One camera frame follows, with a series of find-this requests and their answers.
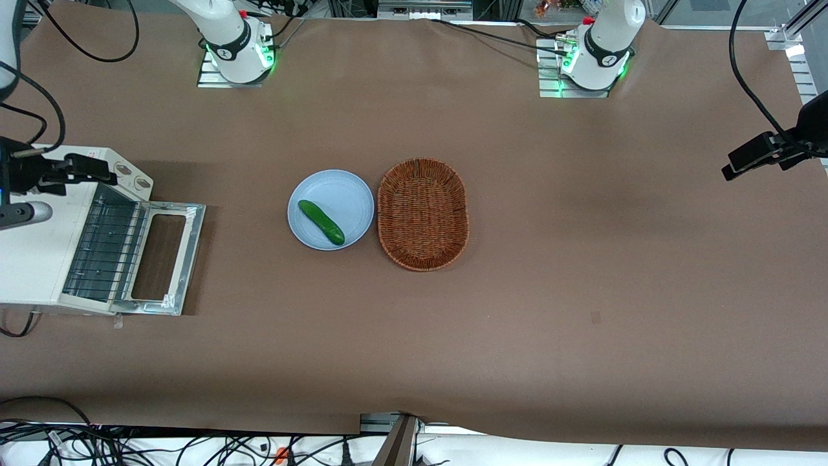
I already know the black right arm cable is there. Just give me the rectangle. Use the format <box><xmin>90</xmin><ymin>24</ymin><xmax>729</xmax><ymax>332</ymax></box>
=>
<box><xmin>0</xmin><ymin>0</ymin><xmax>140</xmax><ymax>156</ymax></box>

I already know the brown oval wicker basket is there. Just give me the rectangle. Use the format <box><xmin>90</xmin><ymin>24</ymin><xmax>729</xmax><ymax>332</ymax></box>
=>
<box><xmin>376</xmin><ymin>158</ymin><xmax>469</xmax><ymax>272</ymax></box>

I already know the toaster oven glass door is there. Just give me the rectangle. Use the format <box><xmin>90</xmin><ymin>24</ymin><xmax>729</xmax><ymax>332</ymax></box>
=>
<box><xmin>109</xmin><ymin>200</ymin><xmax>207</xmax><ymax>317</ymax></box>

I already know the black oven power cable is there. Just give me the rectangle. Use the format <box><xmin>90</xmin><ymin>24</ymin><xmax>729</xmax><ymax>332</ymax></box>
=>
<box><xmin>0</xmin><ymin>309</ymin><xmax>39</xmax><ymax>338</ymax></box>

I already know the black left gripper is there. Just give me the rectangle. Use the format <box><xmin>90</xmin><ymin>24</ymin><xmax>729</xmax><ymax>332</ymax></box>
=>
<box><xmin>721</xmin><ymin>89</ymin><xmax>828</xmax><ymax>182</ymax></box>

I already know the tangle of black floor cables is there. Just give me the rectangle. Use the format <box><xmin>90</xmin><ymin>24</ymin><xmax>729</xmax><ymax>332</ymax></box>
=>
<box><xmin>0</xmin><ymin>396</ymin><xmax>389</xmax><ymax>466</ymax></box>

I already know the white toaster oven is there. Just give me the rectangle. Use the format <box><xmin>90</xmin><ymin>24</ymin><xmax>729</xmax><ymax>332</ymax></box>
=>
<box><xmin>0</xmin><ymin>145</ymin><xmax>155</xmax><ymax>316</ymax></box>

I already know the brown paper table cover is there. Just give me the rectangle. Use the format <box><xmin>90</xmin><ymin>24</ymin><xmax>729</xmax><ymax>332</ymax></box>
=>
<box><xmin>0</xmin><ymin>16</ymin><xmax>828</xmax><ymax>452</ymax></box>

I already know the black base cable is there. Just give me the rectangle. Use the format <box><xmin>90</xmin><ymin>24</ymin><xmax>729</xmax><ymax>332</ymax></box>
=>
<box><xmin>514</xmin><ymin>18</ymin><xmax>562</xmax><ymax>41</ymax></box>
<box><xmin>427</xmin><ymin>18</ymin><xmax>570</xmax><ymax>58</ymax></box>

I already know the light blue round plate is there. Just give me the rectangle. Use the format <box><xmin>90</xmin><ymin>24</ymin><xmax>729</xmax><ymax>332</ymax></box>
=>
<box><xmin>287</xmin><ymin>170</ymin><xmax>375</xmax><ymax>251</ymax></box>

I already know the dark aluminium frame post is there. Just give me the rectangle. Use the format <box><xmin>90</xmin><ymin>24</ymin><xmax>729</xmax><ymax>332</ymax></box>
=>
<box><xmin>372</xmin><ymin>414</ymin><xmax>421</xmax><ymax>466</ymax></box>

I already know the green cucumber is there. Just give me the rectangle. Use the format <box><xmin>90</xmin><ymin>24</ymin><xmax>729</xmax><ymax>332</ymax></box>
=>
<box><xmin>298</xmin><ymin>200</ymin><xmax>346</xmax><ymax>246</ymax></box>

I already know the wire oven rack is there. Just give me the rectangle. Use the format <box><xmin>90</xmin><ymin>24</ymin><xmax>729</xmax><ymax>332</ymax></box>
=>
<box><xmin>62</xmin><ymin>183</ymin><xmax>151</xmax><ymax>303</ymax></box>

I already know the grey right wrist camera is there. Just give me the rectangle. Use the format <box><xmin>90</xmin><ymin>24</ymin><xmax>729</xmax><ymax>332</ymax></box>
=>
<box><xmin>0</xmin><ymin>201</ymin><xmax>53</xmax><ymax>231</ymax></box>

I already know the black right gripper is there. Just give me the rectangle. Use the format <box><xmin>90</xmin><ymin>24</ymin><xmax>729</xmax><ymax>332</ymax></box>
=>
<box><xmin>0</xmin><ymin>137</ymin><xmax>119</xmax><ymax>208</ymax></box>

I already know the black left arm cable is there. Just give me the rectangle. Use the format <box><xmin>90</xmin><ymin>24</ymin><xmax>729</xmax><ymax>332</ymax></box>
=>
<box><xmin>728</xmin><ymin>0</ymin><xmax>798</xmax><ymax>146</ymax></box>

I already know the silver aluminium frame rail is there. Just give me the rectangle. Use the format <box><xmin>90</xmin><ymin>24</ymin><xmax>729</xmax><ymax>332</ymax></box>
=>
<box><xmin>765</xmin><ymin>0</ymin><xmax>828</xmax><ymax>175</ymax></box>

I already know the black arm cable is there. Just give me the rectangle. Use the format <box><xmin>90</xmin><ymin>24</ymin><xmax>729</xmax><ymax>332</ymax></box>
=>
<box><xmin>728</xmin><ymin>0</ymin><xmax>798</xmax><ymax>146</ymax></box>
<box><xmin>0</xmin><ymin>0</ymin><xmax>140</xmax><ymax>156</ymax></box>

